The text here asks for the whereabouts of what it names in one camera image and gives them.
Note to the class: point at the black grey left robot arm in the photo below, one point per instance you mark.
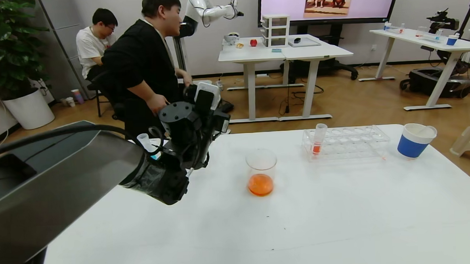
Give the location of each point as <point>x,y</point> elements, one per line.
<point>43,188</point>

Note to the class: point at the black power adapter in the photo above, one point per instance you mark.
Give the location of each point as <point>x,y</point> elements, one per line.
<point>228,105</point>

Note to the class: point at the white bowl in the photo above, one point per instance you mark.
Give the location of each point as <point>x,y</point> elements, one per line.
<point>231,38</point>

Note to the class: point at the green potted plant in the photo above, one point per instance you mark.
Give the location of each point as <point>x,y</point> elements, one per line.
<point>5,47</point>

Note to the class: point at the white standing desk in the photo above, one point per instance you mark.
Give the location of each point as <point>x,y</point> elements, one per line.
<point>319,53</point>
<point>247,55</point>

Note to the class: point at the small blue paper cup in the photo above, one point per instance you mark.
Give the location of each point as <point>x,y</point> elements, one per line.
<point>451,41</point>

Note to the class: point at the white humanoid robot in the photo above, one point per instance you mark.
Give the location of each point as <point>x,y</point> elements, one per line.
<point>210,14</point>

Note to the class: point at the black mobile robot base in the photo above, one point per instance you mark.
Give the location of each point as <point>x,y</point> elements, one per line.
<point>427,83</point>

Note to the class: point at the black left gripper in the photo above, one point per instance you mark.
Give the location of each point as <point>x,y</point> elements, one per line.
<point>221,122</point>

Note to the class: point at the pink drink bottle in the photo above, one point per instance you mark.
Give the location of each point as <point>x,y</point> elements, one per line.
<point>78,97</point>

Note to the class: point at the test tube with blue liquid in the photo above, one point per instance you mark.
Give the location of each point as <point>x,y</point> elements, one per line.
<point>143,140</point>

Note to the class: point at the test tube with red liquid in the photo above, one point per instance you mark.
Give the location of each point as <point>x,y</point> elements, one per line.
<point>318,142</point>

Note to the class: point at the man in black clothes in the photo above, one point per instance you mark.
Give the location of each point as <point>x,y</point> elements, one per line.
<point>140,60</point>

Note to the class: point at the white plant pot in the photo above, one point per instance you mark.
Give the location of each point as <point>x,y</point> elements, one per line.
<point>28,111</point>

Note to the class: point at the small clear tube rack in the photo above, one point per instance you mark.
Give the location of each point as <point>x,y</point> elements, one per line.
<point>427,35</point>
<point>393,29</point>

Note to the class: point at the red apple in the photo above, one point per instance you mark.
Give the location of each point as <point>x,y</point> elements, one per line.
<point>253,43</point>

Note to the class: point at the man in white t-shirt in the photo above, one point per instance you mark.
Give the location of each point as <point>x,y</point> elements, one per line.
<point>90,47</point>

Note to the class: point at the black chair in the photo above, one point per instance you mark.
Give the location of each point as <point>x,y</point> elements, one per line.
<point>106,98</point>

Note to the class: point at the clear glass beaker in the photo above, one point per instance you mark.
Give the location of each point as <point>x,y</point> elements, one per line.
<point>262,182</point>

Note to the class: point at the black screen stand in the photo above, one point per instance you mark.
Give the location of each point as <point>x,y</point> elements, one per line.
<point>331,66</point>

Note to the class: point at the blue sleeved paper cup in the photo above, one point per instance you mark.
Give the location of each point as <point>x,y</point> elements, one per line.
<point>411,146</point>

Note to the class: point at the large display screen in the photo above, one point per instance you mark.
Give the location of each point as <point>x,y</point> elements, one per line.
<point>285,7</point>

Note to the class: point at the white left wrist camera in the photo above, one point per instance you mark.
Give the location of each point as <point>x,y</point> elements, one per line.
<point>214,87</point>

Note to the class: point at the grey metal cabinet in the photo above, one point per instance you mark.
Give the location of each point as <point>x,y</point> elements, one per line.
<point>62,36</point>

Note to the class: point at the grey laptop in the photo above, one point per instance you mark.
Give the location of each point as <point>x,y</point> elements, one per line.
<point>304,43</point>

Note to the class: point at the small white cup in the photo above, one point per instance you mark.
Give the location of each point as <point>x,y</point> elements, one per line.
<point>70,102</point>

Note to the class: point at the white drawer organiser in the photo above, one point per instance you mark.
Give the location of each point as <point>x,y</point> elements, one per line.
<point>275,32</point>

